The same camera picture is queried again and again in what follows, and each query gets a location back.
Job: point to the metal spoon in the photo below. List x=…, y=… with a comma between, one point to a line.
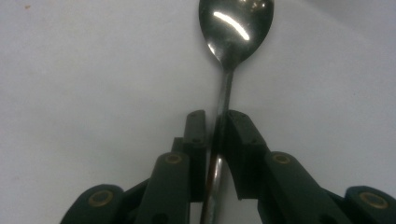
x=236, y=31

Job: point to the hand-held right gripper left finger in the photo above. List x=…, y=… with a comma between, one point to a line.
x=183, y=174

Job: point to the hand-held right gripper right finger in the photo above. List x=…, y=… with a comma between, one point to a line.
x=249, y=161

